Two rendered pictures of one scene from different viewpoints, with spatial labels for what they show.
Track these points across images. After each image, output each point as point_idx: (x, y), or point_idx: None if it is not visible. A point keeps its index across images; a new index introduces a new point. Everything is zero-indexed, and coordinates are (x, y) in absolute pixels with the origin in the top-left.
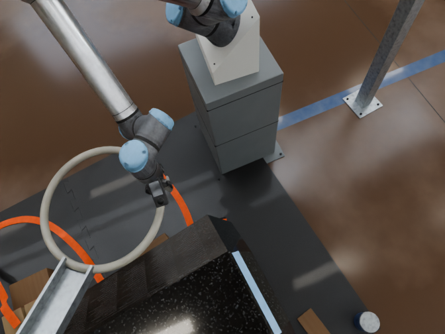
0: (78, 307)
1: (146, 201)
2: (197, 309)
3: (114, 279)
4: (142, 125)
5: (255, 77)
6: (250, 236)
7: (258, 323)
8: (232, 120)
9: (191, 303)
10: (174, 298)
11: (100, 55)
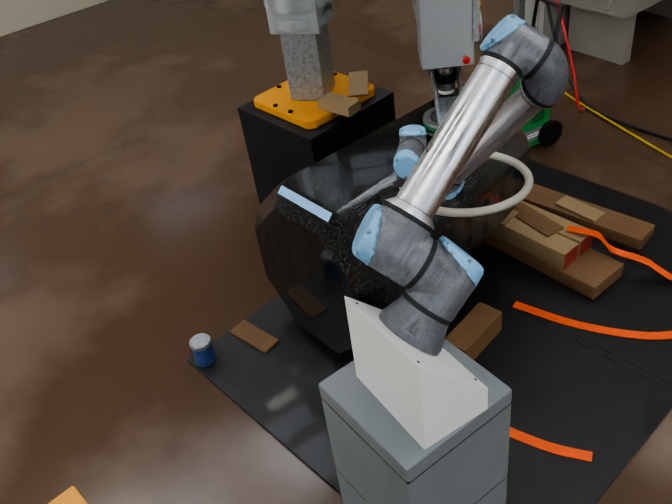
0: (466, 179)
1: (525, 400)
2: (348, 178)
3: (449, 206)
4: (416, 146)
5: None
6: None
7: (296, 184)
8: None
9: (355, 179)
10: (371, 177)
11: (480, 141)
